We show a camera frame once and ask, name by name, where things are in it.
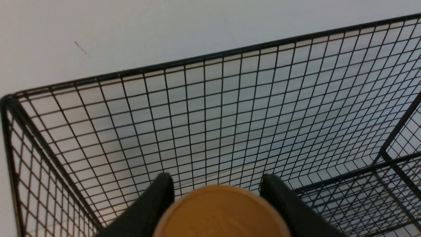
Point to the dark vinegar bottle gold cap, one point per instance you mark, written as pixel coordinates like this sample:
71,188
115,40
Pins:
221,211

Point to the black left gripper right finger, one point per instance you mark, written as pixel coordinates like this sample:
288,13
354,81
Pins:
301,220

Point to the black wire mesh shelf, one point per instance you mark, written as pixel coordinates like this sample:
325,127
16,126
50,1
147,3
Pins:
334,114

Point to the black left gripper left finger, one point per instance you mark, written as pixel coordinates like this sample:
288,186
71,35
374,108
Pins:
142,216

